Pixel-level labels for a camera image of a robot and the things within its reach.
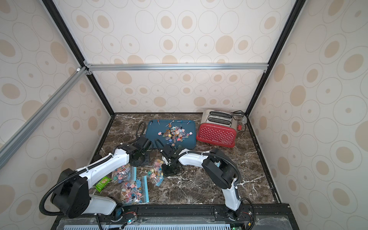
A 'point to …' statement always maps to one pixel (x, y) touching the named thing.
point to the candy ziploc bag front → (135, 192)
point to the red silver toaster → (218, 127)
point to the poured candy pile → (174, 133)
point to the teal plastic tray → (153, 127)
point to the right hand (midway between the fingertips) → (169, 173)
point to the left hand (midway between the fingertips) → (149, 160)
